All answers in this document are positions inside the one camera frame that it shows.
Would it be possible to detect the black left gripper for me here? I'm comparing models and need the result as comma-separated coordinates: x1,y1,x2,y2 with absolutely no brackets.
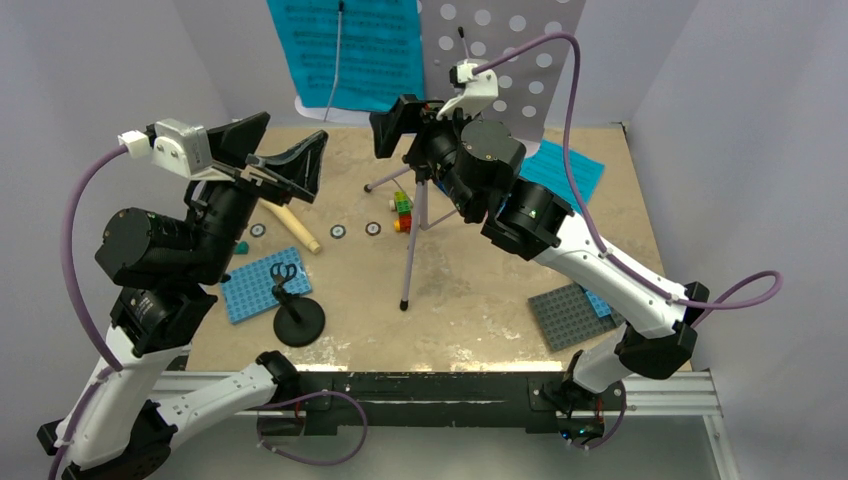
186,111,327,281

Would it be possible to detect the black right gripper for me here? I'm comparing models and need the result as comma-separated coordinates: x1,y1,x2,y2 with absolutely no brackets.
370,94,481,219

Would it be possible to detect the cream microphone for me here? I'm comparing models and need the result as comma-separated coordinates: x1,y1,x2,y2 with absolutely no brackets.
260,200,322,254

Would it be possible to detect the teal sheet music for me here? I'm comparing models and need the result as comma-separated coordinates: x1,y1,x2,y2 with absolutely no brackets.
520,140,605,213
267,0,425,112

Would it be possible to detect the black microphone desk stand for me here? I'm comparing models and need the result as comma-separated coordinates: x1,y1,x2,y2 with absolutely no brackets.
269,262,326,348

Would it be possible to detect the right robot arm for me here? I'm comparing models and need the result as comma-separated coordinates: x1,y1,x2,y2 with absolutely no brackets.
369,94,699,407

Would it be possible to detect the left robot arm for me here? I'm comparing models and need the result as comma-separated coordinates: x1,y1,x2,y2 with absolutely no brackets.
37,112,329,479

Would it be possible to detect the dark blue poker chip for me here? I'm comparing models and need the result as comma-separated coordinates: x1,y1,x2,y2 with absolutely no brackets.
250,223,266,238

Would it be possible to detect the colourful toy brick car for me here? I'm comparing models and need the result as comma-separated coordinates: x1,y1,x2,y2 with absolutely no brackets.
389,191,412,233

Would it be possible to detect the teal curved block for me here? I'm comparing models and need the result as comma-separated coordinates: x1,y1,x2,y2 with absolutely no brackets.
234,241,250,255

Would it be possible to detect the light blue brick baseplate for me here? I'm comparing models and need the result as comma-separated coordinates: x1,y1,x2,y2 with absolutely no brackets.
220,247,313,325

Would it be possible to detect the grey brick baseplate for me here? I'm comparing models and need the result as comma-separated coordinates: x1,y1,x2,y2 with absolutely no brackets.
528,284,624,352

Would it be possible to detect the light blue brick plate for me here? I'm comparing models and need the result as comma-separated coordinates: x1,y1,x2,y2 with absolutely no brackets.
584,290,612,318

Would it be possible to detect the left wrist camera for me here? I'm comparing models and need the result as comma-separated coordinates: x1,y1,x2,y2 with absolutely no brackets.
117,119,235,182

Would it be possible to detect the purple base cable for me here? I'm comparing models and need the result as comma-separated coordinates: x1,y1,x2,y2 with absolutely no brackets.
256,389,369,466

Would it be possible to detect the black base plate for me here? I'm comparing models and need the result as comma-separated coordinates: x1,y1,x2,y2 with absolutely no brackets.
257,371,626,442

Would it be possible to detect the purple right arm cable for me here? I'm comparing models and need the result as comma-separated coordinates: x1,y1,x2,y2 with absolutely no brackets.
473,31,785,313

